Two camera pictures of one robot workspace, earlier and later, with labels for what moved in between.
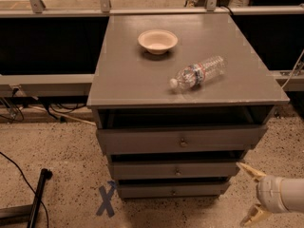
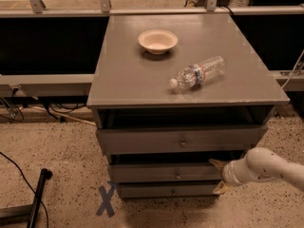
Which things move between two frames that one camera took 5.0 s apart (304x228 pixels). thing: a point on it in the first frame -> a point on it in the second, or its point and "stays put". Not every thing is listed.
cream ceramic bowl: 158,42 stays put
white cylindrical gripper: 268,193 -> 228,175
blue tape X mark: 106,196 stays put
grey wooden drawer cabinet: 162,143 stays put
